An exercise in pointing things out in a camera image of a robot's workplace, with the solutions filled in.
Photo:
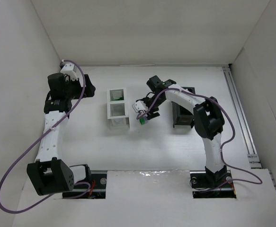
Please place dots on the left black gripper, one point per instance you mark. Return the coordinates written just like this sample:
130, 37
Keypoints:
85, 85

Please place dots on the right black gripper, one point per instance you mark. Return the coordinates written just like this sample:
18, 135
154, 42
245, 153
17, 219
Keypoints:
149, 109

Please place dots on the black two-cell container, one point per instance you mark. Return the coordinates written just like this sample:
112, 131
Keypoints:
181, 116

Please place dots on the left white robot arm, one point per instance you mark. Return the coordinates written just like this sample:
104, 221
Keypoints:
49, 174

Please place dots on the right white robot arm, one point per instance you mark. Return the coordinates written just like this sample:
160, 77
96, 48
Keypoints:
208, 121

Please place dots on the white two-cell container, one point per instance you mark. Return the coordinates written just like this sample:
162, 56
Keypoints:
117, 111

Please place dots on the white foam front board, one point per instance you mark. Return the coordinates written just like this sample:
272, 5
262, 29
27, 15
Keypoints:
158, 199

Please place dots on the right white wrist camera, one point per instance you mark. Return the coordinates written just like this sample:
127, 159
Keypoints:
139, 107

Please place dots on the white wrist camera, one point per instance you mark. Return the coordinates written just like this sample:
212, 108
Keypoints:
139, 107
69, 70

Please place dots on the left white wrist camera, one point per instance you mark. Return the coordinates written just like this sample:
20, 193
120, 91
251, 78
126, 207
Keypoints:
69, 70

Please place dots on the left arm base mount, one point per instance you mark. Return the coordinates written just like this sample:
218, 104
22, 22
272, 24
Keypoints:
95, 189

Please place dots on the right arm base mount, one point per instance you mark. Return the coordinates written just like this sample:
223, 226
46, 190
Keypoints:
202, 188

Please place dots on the aluminium rail right side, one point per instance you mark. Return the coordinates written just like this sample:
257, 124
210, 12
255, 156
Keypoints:
252, 154

